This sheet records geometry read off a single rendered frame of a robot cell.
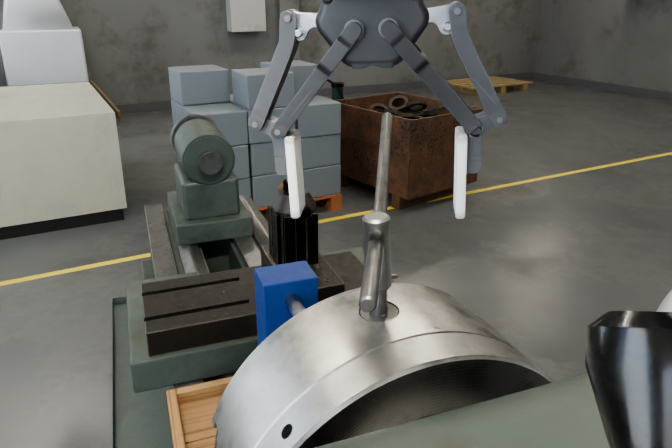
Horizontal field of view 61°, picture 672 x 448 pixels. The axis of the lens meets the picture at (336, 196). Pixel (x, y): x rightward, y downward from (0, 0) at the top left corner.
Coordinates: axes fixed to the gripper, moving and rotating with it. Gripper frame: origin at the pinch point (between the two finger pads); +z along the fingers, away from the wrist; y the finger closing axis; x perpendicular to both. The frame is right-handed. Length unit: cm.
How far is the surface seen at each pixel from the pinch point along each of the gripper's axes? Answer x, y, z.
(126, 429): -52, 63, 77
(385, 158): -10.0, -0.3, -0.6
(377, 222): 4.3, -0.3, 0.2
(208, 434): -17, 27, 43
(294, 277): -25.0, 13.6, 21.4
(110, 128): -301, 195, 65
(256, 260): -78, 36, 46
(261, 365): 6.5, 9.5, 12.3
